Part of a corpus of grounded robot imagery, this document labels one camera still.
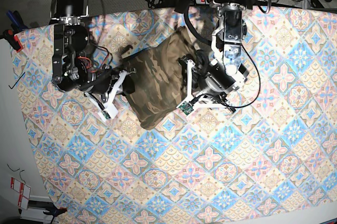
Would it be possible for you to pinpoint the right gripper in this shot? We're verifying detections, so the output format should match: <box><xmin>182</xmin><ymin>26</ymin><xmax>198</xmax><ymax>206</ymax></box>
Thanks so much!
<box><xmin>78</xmin><ymin>68</ymin><xmax>135</xmax><ymax>122</ymax></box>

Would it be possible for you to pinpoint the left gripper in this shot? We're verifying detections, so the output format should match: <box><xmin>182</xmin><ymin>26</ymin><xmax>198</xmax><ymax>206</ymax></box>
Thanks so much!
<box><xmin>177</xmin><ymin>55</ymin><xmax>247</xmax><ymax>115</ymax></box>

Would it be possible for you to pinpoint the camouflage T-shirt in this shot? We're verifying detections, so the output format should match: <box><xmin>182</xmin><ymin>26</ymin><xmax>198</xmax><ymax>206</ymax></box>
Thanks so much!
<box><xmin>123</xmin><ymin>26</ymin><xmax>196</xmax><ymax>130</ymax></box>

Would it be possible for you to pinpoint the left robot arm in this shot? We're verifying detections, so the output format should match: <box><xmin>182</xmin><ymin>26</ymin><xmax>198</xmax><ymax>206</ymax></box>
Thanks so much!
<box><xmin>175</xmin><ymin>0</ymin><xmax>257</xmax><ymax>116</ymax></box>

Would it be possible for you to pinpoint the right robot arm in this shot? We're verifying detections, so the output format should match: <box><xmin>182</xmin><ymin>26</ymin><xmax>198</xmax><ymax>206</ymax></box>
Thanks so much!
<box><xmin>51</xmin><ymin>0</ymin><xmax>134</xmax><ymax>122</ymax></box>

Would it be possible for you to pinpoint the patterned tile tablecloth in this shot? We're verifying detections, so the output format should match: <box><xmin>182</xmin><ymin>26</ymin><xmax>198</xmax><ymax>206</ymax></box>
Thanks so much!
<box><xmin>11</xmin><ymin>7</ymin><xmax>336</xmax><ymax>223</ymax></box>

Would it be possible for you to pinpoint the black hex key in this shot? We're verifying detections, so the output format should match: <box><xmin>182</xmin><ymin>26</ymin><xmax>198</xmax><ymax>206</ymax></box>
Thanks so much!
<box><xmin>8</xmin><ymin>72</ymin><xmax>26</xmax><ymax>90</ymax></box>

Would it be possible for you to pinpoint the red black clamp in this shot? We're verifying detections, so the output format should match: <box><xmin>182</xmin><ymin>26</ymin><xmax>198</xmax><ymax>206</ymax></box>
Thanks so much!
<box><xmin>3</xmin><ymin>30</ymin><xmax>23</xmax><ymax>52</ymax></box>

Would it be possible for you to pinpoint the black orange bottom clamp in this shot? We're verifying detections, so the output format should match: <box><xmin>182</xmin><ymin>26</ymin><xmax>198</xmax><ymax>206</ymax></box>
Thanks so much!
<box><xmin>43</xmin><ymin>207</ymin><xmax>67</xmax><ymax>224</ymax></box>

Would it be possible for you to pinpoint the red white label tag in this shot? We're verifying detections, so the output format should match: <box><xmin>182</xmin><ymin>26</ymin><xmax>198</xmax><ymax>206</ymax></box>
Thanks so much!
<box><xmin>11</xmin><ymin>177</ymin><xmax>31</xmax><ymax>210</ymax></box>

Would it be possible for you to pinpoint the blue clamp handle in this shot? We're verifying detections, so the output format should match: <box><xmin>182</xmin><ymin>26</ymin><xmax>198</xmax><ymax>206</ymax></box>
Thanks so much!
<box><xmin>6</xmin><ymin>11</ymin><xmax>28</xmax><ymax>32</ymax></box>

